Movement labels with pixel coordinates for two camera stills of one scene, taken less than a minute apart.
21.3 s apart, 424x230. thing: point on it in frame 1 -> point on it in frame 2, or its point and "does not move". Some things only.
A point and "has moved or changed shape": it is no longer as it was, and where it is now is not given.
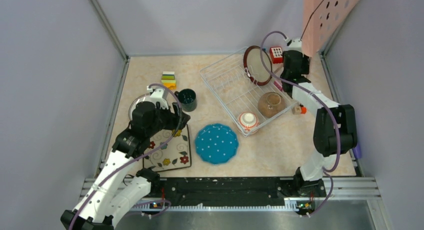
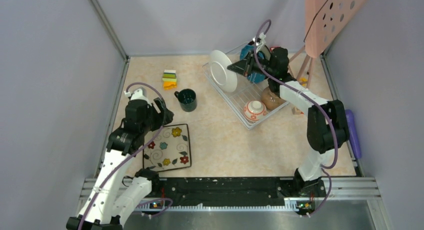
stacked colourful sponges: (168, 80) does not move
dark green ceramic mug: (187, 99) does not move
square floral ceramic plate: (175, 154) does not move
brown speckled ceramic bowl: (271, 105) has moved or changed shape
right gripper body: (305, 65) -> (266, 64)
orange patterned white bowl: (248, 121) -> (254, 110)
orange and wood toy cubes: (299, 110) does not move
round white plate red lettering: (145, 97) has moved or changed shape
